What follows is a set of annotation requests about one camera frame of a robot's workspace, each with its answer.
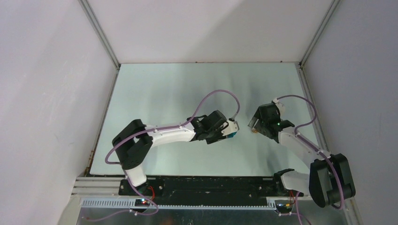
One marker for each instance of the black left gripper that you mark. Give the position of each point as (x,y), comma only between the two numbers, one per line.
(218,137)

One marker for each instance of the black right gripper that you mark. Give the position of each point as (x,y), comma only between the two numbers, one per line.
(257,126)

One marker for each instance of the teal and clear pill box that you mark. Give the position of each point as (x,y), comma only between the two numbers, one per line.
(231,134)

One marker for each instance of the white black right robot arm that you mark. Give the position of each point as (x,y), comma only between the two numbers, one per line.
(328,179)

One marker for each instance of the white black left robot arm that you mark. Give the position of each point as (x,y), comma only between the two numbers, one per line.
(133,143)

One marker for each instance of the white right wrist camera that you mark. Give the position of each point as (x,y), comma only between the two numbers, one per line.
(279,105)

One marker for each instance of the aluminium right side rail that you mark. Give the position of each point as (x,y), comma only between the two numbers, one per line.
(314,118)

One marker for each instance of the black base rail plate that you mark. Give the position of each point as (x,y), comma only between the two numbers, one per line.
(212,191)

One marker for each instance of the white slotted cable duct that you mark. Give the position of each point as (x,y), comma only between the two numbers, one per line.
(133,204)

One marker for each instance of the aluminium frame post right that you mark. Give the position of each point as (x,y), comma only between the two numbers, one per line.
(319,31)

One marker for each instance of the aluminium frame post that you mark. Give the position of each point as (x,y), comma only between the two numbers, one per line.
(92,18)
(319,31)

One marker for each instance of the aluminium frame post left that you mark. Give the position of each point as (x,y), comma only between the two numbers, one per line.
(92,18)

